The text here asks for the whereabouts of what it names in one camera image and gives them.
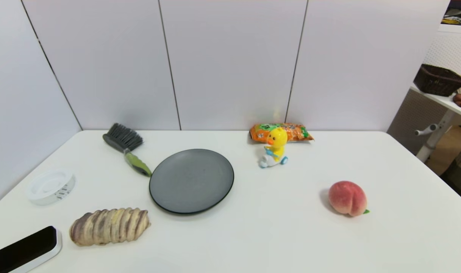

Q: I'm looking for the grey brush with green handle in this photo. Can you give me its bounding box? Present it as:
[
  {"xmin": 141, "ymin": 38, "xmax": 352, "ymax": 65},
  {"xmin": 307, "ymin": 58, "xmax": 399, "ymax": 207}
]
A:
[{"xmin": 103, "ymin": 122, "xmax": 153, "ymax": 177}]

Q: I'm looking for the yellow duck scooter toy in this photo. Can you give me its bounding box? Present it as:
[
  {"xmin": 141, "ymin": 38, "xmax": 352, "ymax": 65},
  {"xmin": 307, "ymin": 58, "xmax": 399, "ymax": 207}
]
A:
[{"xmin": 258, "ymin": 127, "xmax": 289, "ymax": 168}]

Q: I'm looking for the dark grey round plate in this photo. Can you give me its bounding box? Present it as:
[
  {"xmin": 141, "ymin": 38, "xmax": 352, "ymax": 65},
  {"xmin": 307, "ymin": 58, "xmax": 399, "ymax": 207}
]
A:
[{"xmin": 149, "ymin": 149, "xmax": 235, "ymax": 215}]

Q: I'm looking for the orange snack bag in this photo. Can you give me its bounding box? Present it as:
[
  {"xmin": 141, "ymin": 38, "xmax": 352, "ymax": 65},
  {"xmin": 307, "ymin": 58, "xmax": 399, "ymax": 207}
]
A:
[{"xmin": 250, "ymin": 122, "xmax": 314, "ymax": 144}]

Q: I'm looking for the pink peach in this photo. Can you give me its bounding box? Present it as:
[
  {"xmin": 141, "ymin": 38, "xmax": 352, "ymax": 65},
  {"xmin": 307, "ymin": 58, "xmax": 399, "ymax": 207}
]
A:
[{"xmin": 328, "ymin": 181, "xmax": 370, "ymax": 217}]

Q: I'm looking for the striped brown bread loaf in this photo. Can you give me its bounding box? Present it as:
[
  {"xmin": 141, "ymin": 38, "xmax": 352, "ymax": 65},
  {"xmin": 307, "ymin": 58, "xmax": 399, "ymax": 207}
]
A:
[{"xmin": 69, "ymin": 207, "xmax": 152, "ymax": 247}]

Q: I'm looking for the white round slotted container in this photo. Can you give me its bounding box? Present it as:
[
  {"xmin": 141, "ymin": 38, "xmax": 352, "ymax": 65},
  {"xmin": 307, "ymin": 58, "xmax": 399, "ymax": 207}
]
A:
[{"xmin": 27, "ymin": 169, "xmax": 76, "ymax": 206}]

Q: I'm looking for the white side table with crank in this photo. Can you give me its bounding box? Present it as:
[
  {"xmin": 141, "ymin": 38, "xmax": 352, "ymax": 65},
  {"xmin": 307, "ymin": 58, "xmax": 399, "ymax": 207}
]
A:
[{"xmin": 409, "ymin": 85, "xmax": 461, "ymax": 163}]

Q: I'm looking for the dark brown wicker basket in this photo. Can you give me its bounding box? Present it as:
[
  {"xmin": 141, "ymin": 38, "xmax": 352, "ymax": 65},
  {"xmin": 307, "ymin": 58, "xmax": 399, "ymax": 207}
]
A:
[{"xmin": 413, "ymin": 64, "xmax": 461, "ymax": 97}]

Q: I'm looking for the brown cardboard box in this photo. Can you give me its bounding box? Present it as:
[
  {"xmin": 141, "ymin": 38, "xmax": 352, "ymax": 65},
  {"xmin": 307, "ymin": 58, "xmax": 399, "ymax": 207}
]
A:
[{"xmin": 427, "ymin": 125, "xmax": 461, "ymax": 176}]

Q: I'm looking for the black and white device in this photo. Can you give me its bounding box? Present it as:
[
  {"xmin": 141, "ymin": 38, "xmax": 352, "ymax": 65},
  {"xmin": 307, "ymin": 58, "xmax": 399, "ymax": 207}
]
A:
[{"xmin": 0, "ymin": 226, "xmax": 63, "ymax": 273}]

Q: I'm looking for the white perforated panel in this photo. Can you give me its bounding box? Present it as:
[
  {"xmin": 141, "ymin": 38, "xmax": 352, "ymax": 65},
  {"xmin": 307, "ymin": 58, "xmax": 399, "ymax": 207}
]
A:
[{"xmin": 423, "ymin": 24, "xmax": 461, "ymax": 78}]

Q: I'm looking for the cluttered dark shelf with cables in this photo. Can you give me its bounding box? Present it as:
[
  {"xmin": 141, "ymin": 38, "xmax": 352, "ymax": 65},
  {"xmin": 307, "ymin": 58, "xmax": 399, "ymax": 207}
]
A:
[{"xmin": 441, "ymin": 0, "xmax": 461, "ymax": 26}]

